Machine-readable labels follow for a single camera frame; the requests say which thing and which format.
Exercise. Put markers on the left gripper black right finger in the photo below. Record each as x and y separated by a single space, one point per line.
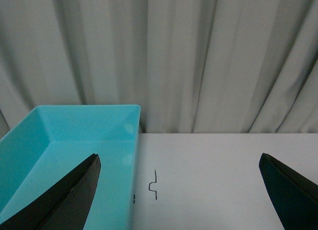
294 197

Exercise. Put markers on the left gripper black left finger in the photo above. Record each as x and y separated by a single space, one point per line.
65 205

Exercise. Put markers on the turquoise plastic storage bin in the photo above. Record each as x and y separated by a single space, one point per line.
53 139

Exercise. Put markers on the grey pleated curtain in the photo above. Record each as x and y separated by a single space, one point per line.
193 66

